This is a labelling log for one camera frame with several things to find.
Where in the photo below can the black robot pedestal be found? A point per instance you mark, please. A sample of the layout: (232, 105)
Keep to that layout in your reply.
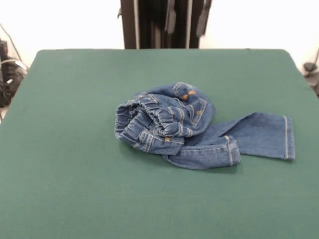
(129, 25)

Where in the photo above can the dark green table cloth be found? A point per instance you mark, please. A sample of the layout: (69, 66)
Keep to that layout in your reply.
(74, 174)

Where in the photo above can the blue denim jeans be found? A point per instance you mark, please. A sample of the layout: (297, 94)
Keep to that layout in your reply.
(199, 149)

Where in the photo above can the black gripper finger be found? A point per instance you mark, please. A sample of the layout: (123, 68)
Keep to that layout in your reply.
(203, 20)
(170, 17)

